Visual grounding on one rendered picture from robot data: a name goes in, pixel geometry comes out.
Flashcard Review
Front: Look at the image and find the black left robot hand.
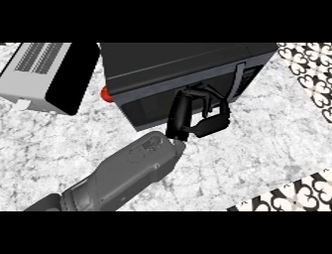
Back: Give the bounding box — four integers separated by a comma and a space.
165, 81, 234, 143

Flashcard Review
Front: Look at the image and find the dark grey microwave door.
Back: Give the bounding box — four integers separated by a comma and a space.
112, 61, 249, 133

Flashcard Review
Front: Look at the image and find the dark grey microwave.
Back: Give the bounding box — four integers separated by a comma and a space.
98, 42, 280, 133

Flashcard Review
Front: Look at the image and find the red round object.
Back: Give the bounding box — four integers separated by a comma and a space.
100, 85, 116, 104

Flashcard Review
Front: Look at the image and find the white appliance with black front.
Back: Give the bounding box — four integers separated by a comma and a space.
0, 42, 101, 116

